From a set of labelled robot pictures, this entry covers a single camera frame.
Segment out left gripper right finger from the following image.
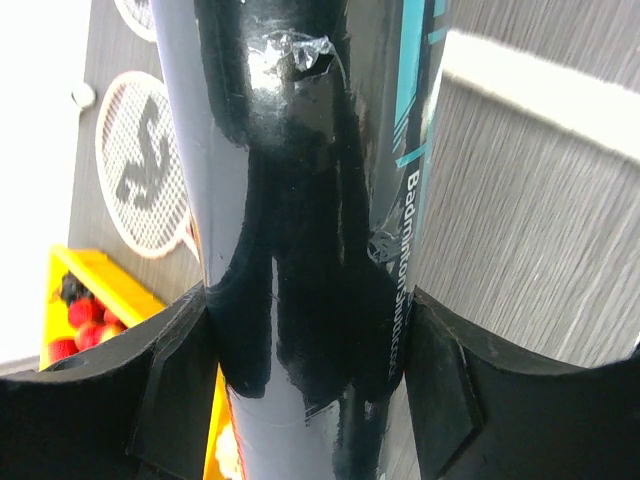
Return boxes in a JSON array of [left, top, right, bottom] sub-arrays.
[[406, 291, 639, 479]]

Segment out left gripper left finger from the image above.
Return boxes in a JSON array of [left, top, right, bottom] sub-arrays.
[[1, 284, 208, 479]]

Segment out black shuttlecock tube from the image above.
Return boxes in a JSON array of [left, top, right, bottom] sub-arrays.
[[151, 1, 448, 479]]

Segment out left pink badminton racket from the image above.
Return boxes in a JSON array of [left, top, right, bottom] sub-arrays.
[[95, 71, 198, 259]]

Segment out pink badminton racket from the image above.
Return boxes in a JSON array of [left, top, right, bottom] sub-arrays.
[[114, 0, 156, 43], [95, 71, 198, 259]]

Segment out right pink badminton racket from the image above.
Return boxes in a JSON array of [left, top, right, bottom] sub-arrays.
[[114, 0, 156, 43]]

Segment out yellow plastic bin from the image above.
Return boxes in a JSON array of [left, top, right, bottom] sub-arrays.
[[39, 245, 240, 479]]

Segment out black grape bunch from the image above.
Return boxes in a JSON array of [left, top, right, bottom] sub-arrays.
[[59, 272, 94, 307]]

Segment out white shuttlecock at back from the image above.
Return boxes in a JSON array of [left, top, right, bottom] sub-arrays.
[[71, 83, 96, 110]]

